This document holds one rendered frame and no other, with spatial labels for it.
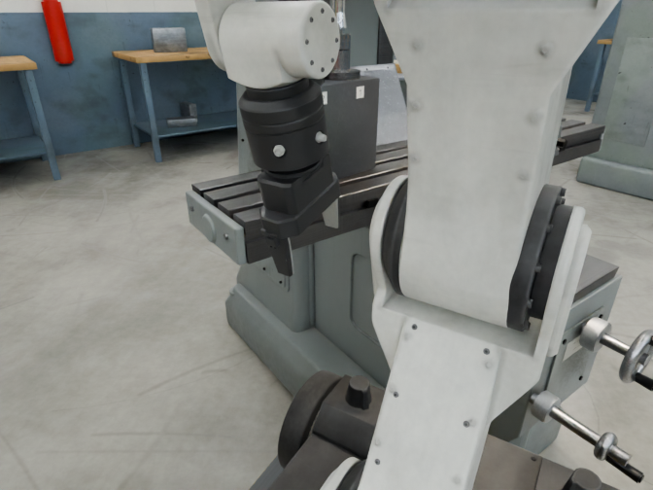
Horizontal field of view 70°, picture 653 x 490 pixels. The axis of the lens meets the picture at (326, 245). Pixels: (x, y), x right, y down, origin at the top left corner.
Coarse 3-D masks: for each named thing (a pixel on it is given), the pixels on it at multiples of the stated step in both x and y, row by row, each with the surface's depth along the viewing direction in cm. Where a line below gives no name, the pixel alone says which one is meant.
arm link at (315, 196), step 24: (264, 144) 47; (288, 144) 47; (312, 144) 48; (264, 168) 50; (288, 168) 49; (312, 168) 51; (264, 192) 52; (288, 192) 50; (312, 192) 53; (336, 192) 57; (264, 216) 53; (288, 216) 52; (312, 216) 54
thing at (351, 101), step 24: (336, 72) 89; (360, 72) 91; (336, 96) 86; (360, 96) 90; (336, 120) 88; (360, 120) 92; (336, 144) 90; (360, 144) 95; (336, 168) 92; (360, 168) 97
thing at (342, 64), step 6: (342, 42) 88; (348, 42) 88; (342, 48) 88; (348, 48) 89; (342, 54) 89; (348, 54) 90; (336, 60) 89; (342, 60) 89; (348, 60) 90; (336, 66) 90; (342, 66) 90; (348, 66) 91
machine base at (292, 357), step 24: (240, 288) 191; (240, 312) 186; (264, 312) 176; (264, 336) 172; (288, 336) 163; (312, 336) 163; (264, 360) 176; (288, 360) 160; (312, 360) 152; (336, 360) 152; (288, 384) 163; (552, 432) 140
